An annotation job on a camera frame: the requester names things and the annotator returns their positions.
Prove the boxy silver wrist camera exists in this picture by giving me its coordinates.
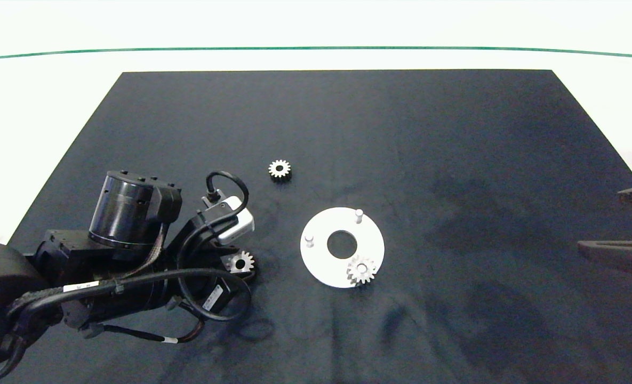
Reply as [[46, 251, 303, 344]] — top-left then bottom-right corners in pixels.
[[203, 196, 255, 245]]

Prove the thin black tagged cable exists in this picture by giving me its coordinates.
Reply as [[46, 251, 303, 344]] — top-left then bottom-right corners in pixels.
[[81, 319, 207, 345]]

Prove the dark table mat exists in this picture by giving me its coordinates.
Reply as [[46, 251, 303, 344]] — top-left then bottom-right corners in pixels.
[[0, 69, 632, 384]]

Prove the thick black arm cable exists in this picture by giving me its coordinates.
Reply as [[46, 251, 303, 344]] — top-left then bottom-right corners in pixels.
[[0, 268, 242, 382]]

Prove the round white plate with pins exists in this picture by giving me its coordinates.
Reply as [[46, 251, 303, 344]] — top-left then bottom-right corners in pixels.
[[300, 207, 385, 289]]

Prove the black camera cable loop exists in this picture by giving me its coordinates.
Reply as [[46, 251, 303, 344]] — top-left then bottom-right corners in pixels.
[[176, 171, 253, 322]]

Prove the small steel planetary gear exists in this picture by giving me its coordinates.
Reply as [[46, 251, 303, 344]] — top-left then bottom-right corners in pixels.
[[346, 255, 378, 286], [268, 159, 292, 182], [229, 251, 255, 275]]

